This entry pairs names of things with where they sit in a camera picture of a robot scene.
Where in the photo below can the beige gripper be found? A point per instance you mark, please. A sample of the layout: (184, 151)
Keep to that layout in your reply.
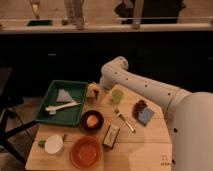
(102, 94)

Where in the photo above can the yellow banana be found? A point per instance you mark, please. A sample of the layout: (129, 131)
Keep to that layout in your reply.
(93, 90)

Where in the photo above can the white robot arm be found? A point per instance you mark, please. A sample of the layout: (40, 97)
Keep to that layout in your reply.
(192, 114)

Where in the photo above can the dark bowl with orange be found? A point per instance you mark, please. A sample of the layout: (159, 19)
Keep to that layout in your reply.
(91, 121)

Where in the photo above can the red bowl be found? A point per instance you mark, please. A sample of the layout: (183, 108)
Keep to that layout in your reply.
(85, 152)

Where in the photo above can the green plastic cup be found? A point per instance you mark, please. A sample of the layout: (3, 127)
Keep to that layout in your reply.
(117, 96)

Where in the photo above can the brown grape bunch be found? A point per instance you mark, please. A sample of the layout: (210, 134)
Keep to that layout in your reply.
(138, 107)

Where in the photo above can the green plastic tray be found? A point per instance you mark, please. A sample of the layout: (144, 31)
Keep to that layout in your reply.
(68, 116)

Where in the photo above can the grey folded cloth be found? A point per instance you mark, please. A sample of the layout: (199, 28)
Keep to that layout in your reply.
(64, 96)

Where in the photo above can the black white small box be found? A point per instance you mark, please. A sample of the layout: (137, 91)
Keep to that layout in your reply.
(110, 136)

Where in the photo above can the blue sponge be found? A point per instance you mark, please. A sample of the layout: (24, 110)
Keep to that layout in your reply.
(145, 116)

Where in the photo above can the white spatula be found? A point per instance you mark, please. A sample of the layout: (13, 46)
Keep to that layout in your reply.
(55, 108)

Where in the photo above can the white cup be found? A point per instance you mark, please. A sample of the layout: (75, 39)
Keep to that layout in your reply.
(54, 145)

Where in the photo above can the green lime piece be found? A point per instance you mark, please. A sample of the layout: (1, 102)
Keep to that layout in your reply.
(41, 143)

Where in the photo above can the black chair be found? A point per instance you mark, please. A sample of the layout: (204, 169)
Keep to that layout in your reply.
(6, 112)

